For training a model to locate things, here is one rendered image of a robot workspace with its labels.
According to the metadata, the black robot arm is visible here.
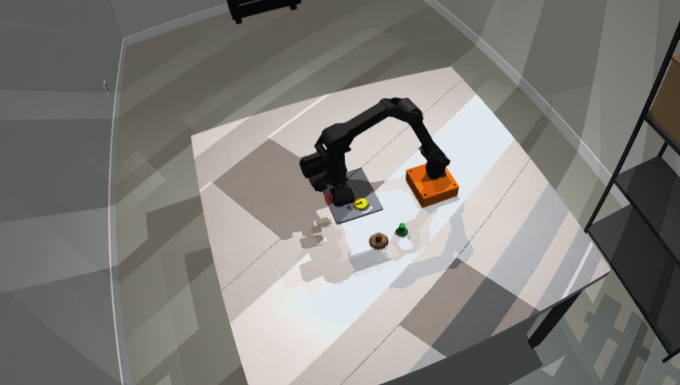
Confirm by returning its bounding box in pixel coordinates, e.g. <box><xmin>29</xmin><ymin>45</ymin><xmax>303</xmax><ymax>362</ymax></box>
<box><xmin>299</xmin><ymin>97</ymin><xmax>451</xmax><ymax>192</ymax></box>

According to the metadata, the yellow gear with black stripe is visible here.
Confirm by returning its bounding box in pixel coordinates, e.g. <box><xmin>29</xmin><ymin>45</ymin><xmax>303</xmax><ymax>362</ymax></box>
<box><xmin>354</xmin><ymin>198</ymin><xmax>369</xmax><ymax>211</ymax></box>

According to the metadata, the brown gear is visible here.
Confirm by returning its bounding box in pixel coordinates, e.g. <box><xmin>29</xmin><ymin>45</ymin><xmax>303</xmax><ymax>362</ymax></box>
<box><xmin>369</xmin><ymin>232</ymin><xmax>389</xmax><ymax>250</ymax></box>

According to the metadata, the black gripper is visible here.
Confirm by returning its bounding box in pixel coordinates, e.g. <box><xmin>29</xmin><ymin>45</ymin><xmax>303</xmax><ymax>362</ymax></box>
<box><xmin>326</xmin><ymin>163</ymin><xmax>355</xmax><ymax>207</ymax></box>

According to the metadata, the green gear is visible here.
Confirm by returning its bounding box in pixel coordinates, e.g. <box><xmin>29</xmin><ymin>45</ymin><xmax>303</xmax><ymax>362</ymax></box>
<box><xmin>396</xmin><ymin>222</ymin><xmax>408</xmax><ymax>237</ymax></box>

